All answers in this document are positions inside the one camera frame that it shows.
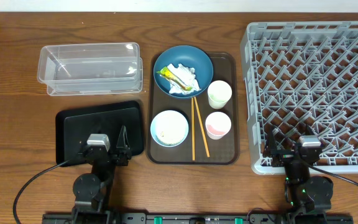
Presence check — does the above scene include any brown serving tray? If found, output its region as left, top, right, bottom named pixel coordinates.
left=146, top=52, right=239, bottom=165

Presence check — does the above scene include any grey dishwasher rack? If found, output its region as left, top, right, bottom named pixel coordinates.
left=241, top=21, right=358, bottom=175

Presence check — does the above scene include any right wooden chopstick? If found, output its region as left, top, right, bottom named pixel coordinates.
left=193, top=97, right=210, bottom=157

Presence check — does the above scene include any white cup pink inside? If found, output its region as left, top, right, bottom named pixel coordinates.
left=205, top=111, right=232, bottom=140

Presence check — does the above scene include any white cup green inside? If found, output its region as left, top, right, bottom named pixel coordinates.
left=207, top=80, right=232, bottom=110

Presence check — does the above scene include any left wooden chopstick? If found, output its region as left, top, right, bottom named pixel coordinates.
left=191, top=98, right=196, bottom=161

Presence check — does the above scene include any light blue small bowl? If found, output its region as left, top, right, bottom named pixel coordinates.
left=150, top=110, right=190, bottom=148

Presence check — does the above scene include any wooden chopstick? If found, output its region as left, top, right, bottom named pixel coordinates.
left=191, top=98, right=196, bottom=161
left=193, top=97, right=210, bottom=157

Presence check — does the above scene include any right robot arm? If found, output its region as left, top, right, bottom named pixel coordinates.
left=263, top=126, right=333, bottom=223

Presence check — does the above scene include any dark blue plate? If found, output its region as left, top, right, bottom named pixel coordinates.
left=152, top=45, right=214, bottom=99

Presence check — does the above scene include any yellow green snack wrapper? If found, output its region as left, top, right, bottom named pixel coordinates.
left=157, top=67, right=193, bottom=91

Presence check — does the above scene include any white napkin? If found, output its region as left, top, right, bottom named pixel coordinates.
left=167, top=63, right=201, bottom=95

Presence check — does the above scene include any black rectangular tray bin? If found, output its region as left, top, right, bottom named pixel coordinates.
left=55, top=101, right=144, bottom=167

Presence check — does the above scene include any clear plastic waste bin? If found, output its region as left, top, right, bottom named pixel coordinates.
left=37, top=42, right=143, bottom=96

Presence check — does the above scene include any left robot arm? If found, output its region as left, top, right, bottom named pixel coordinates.
left=71, top=126, right=132, bottom=224

